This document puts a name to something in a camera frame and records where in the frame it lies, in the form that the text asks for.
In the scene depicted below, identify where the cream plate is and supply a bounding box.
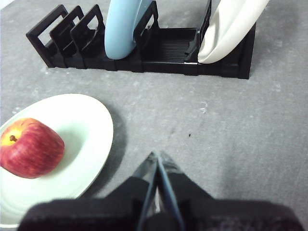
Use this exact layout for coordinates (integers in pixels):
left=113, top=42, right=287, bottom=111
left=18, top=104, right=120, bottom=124
left=197, top=0, right=271, bottom=64

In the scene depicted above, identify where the blue plate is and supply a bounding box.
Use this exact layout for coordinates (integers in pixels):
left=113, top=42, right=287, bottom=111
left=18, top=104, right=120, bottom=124
left=104, top=0, right=154, bottom=60

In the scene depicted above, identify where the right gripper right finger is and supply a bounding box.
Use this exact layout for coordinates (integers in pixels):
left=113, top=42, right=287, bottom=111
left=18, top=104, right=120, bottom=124
left=158, top=151, right=304, bottom=231

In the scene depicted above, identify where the black plate rack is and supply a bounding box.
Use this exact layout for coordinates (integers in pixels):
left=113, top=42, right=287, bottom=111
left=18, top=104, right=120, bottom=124
left=26, top=0, right=257, bottom=80

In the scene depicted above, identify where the red apple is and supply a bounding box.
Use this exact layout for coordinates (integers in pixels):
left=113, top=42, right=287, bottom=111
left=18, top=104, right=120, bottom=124
left=0, top=117, right=65, bottom=179

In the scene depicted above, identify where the green plate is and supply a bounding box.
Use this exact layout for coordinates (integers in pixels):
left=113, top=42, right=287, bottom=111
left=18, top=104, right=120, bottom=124
left=0, top=93, right=114, bottom=228

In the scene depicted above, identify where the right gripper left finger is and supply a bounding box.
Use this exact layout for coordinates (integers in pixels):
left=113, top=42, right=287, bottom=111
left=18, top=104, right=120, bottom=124
left=19, top=151, right=158, bottom=231

